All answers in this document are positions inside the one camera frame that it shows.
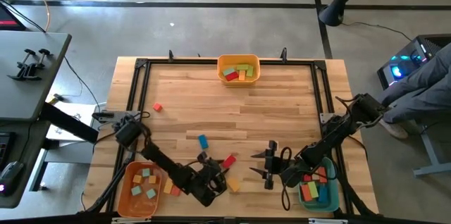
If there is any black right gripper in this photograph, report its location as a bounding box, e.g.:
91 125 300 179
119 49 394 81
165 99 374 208
249 139 308 190

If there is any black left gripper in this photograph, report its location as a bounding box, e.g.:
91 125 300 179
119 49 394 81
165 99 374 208
185 151 232 208

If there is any yellow-orange block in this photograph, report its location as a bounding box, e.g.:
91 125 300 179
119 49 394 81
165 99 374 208
226 177 241 193

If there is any long orange-red block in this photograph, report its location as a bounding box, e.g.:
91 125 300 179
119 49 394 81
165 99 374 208
300 184 313 203
316 166 328 184

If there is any long yellow block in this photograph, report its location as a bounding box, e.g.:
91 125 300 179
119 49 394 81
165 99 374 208
163 178 175 195

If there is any long green block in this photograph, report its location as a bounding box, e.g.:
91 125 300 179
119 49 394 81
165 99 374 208
307 180 320 199

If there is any teal plastic bin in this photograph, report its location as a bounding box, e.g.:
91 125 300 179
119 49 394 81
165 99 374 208
297 156 340 213

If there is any yellow plastic bin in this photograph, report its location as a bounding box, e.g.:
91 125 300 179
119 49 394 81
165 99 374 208
216 54 262 87

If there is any orange plastic bin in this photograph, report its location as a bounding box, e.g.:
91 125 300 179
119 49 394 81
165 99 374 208
116 161 163 219

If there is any black diagonal desk beam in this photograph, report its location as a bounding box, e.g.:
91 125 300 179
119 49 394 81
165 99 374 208
37 101 100 144

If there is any white paper sheet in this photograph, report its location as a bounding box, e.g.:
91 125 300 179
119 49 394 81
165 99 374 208
44 102 106 144

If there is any computer tower with lights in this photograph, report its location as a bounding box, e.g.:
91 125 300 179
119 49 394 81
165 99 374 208
376 33 451 91

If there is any black computer mouse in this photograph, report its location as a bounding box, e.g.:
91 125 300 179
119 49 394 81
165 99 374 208
0 160 25 197

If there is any black desk clamp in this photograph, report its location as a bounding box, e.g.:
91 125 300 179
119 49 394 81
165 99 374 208
6 48 37 82
23 47 51 80

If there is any grey side desk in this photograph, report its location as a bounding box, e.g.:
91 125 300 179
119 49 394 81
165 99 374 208
0 30 73 123

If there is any black keyboard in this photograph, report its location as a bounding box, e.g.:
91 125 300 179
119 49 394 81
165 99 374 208
0 131 16 173

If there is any laptop with red screen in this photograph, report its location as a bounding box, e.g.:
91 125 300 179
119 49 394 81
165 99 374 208
0 1 27 32

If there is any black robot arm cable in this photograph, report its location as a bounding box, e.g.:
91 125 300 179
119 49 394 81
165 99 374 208
280 146 294 212

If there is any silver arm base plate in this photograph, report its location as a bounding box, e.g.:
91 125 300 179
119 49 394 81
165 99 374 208
319 111 335 125

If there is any silver frame bracket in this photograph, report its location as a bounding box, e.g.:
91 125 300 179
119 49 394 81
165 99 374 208
307 218 349 224
111 217 153 224

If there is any grey metal desk frame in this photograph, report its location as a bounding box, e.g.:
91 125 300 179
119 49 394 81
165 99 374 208
412 121 451 178

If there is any thin black cable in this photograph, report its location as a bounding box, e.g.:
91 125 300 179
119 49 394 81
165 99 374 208
340 20 414 42

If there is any yellow hanging cable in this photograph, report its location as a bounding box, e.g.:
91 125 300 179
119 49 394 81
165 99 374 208
23 0 51 33

